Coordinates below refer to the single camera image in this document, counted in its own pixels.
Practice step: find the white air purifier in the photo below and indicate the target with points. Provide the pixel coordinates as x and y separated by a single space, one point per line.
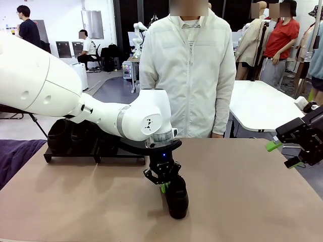
84 75

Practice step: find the beige hanging garment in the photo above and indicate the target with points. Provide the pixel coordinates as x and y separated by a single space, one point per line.
304 48

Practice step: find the black office chair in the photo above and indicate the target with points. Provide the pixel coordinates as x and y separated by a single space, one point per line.
97 56

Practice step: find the black hat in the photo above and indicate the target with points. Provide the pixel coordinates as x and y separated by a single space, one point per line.
316 11

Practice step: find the silver rack pole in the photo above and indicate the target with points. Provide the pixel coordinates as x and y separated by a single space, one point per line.
315 32

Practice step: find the black shoe stand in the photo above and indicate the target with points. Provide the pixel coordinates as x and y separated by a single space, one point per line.
70 157
121 159

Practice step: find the person in white jacket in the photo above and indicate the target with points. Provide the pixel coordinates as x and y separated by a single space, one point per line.
202 75

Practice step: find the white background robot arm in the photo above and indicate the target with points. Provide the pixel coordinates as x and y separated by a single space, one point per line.
138 37

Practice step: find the computer case with lights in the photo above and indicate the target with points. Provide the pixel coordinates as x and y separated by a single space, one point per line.
127 69

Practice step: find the standing person in navy shirt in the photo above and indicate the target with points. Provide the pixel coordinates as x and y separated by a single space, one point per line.
29 30

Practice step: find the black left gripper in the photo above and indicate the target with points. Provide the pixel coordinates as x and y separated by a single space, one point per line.
161 161

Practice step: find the silver wall cabinet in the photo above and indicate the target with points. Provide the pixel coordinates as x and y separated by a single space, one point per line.
92 24

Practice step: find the mannequin in beige coat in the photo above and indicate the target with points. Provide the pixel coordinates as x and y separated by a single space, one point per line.
252 43

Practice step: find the left forearm in white sleeve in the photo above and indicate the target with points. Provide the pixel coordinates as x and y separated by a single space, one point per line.
222 116

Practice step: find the white table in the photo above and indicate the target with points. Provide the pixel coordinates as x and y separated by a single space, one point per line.
262 106

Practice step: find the grey background desk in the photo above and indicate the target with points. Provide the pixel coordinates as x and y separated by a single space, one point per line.
135 75

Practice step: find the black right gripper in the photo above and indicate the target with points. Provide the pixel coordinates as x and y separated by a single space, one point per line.
316 141

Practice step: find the person's left hand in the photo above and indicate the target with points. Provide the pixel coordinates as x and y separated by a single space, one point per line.
217 134

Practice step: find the seated person in white shirt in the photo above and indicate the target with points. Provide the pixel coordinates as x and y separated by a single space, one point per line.
87 48

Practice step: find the black leather shoe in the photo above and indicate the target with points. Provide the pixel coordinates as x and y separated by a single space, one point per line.
59 137
82 137
179 204

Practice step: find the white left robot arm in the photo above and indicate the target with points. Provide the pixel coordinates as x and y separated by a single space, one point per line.
38 83

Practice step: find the silver wall plate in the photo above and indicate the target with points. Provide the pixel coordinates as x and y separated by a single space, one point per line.
63 49
77 48

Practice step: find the black armchair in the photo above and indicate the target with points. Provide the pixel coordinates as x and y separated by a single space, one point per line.
12 114

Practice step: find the grey panel with red signs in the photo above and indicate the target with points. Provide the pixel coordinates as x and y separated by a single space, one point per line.
43 30

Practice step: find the black stand pole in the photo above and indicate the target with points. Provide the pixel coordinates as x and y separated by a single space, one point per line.
261 45

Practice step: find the mannequin in blue top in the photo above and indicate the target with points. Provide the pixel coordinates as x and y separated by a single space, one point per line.
317 63

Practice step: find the purple cloth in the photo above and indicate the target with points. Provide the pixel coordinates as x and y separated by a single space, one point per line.
17 161

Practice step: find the black backpack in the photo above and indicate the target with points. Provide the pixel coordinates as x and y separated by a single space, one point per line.
111 58

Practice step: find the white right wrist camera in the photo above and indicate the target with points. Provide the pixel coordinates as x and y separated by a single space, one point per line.
301 102

